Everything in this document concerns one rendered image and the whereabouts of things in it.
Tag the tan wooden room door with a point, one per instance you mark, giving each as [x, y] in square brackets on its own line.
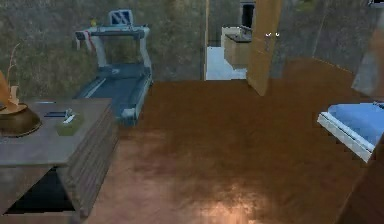
[263, 46]

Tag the brown round plant pot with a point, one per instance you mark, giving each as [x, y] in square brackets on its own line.
[15, 121]

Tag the tan vanity cabinet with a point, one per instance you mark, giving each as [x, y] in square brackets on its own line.
[237, 48]

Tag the dark flat remote control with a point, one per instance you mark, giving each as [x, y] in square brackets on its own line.
[55, 114]

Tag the blue grey treadmill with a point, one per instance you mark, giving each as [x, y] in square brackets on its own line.
[116, 83]

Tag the grey wooden dresser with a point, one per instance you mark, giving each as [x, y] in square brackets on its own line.
[43, 146]

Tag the grey hanging cloth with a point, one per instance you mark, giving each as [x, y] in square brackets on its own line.
[370, 70]

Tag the blue bed with white frame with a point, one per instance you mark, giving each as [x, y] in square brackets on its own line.
[358, 128]

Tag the green tissue box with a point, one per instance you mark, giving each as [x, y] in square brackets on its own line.
[69, 125]

